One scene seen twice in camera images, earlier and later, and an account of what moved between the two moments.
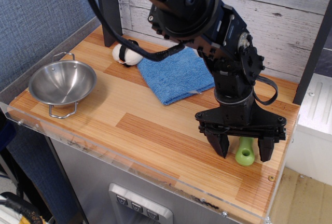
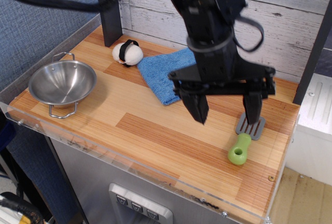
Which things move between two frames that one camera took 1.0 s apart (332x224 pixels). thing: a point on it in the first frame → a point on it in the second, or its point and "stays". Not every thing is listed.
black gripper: [239, 114] → [221, 72]
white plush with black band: [127, 55] stays
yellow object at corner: [24, 220] stays
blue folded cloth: [179, 75] stays
